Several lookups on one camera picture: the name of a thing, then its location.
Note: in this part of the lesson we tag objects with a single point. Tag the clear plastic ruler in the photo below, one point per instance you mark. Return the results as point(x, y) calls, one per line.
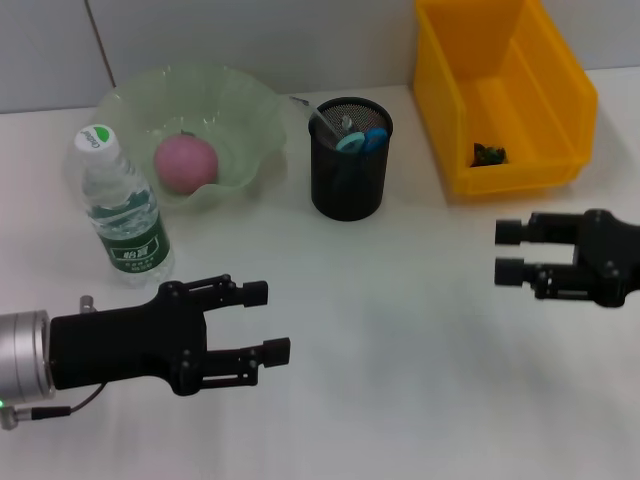
point(320, 117)

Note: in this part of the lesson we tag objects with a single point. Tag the silver white pen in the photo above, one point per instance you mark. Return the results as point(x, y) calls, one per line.
point(346, 122)

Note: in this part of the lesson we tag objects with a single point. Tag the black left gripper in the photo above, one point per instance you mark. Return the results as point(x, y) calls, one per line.
point(130, 340)

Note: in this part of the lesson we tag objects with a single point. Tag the pink toy peach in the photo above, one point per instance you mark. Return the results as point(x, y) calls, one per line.
point(185, 162)

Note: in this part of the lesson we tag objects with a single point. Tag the black mesh pen holder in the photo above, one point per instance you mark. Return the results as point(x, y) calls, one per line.
point(347, 195)

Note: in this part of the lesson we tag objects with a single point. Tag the blue scissors with sheath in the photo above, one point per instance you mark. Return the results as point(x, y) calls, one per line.
point(360, 142)

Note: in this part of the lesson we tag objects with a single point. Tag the clear green-label water bottle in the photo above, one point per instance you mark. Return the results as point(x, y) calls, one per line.
point(125, 215)

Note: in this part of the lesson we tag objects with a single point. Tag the small green plastic scrap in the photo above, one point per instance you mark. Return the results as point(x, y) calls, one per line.
point(489, 154)

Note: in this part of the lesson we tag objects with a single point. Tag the yellow plastic bin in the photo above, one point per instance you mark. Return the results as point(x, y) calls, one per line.
point(530, 100)

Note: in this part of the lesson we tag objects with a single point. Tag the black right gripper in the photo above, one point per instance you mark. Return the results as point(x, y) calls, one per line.
point(610, 255)

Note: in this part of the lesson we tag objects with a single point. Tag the translucent green fruit plate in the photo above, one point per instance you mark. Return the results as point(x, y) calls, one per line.
point(225, 105)

